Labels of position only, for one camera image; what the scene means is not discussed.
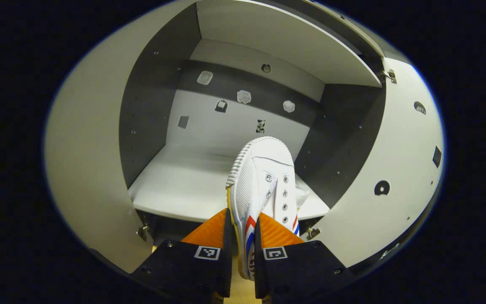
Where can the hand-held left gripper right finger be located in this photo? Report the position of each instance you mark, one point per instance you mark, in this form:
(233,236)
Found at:
(302,270)

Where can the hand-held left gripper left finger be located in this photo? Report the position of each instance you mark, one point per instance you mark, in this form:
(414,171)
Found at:
(184,270)

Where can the white shoe cabinet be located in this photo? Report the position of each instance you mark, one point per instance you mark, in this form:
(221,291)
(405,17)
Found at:
(192,181)

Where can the white cabinet shelf board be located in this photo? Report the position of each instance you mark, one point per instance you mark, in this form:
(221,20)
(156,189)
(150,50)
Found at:
(285,42)

